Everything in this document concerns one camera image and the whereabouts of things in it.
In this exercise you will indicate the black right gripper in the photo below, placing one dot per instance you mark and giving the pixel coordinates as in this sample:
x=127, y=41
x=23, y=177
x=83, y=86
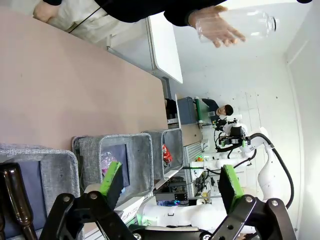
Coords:
x=233, y=140

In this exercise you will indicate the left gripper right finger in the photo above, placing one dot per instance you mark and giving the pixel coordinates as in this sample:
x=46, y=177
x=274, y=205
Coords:
x=252, y=217

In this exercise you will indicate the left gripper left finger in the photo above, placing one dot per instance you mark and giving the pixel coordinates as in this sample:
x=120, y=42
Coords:
x=75, y=212

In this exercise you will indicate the clear plastic bottle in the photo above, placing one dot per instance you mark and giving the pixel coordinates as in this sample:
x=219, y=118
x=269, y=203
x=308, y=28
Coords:
x=255, y=22

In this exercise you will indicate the person's left forearm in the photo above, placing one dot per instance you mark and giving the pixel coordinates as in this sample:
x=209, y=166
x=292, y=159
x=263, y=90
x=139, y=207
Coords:
x=180, y=17

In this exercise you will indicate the grey basket labelled bottle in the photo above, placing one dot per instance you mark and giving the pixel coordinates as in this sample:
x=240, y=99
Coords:
x=57, y=170

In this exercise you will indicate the grey basket labelled can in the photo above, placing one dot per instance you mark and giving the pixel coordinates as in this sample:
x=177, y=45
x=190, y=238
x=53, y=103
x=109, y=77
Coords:
x=173, y=141

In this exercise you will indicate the pink plastic wrapper waste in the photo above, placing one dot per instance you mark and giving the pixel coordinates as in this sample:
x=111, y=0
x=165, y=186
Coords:
x=107, y=160

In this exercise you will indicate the red crushed can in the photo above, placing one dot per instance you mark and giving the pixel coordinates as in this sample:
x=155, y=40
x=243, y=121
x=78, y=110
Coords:
x=167, y=155

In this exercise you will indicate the grey basket labelled plastic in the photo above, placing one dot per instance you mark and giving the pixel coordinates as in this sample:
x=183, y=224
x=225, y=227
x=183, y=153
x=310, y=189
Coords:
x=140, y=160

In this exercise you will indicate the person's left hand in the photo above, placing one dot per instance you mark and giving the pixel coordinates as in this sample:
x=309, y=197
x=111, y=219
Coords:
x=217, y=27

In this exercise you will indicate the seated dark-haired person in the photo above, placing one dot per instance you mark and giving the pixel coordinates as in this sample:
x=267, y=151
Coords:
x=223, y=110

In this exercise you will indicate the paper label PLASTIC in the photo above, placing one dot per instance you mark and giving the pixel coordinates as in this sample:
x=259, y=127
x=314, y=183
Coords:
x=130, y=210

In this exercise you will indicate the grey equipment box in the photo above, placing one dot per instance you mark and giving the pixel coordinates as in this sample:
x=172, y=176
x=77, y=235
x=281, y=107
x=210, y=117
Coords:
x=186, y=111

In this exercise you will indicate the brown glass bottle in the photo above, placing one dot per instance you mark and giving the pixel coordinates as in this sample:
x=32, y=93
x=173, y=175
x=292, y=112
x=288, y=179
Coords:
x=15, y=195

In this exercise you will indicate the black device with lights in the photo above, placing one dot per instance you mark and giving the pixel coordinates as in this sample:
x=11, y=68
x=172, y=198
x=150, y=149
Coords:
x=178, y=197

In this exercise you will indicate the empty white table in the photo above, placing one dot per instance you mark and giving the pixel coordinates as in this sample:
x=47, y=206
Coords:
x=165, y=50

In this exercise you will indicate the person's black sweater torso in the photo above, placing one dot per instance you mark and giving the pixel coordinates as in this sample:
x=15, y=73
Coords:
x=130, y=10

